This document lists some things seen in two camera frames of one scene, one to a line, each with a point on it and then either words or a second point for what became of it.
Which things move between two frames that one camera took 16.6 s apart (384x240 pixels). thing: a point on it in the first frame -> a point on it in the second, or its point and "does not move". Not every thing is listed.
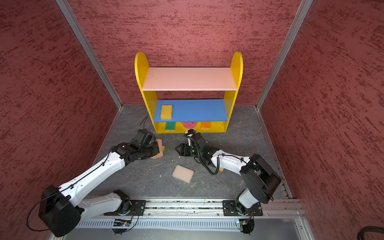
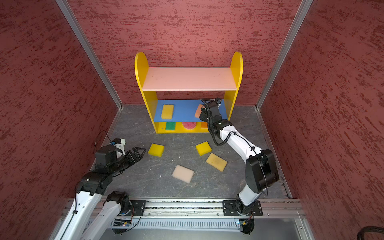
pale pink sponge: x=183 y=173 does not move
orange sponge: x=205 y=124 does not move
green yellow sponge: x=170 y=126 does not move
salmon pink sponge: x=160 y=154 -> x=198 y=110
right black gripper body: x=190 y=151 -> x=204 y=117
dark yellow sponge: x=166 y=111 does not move
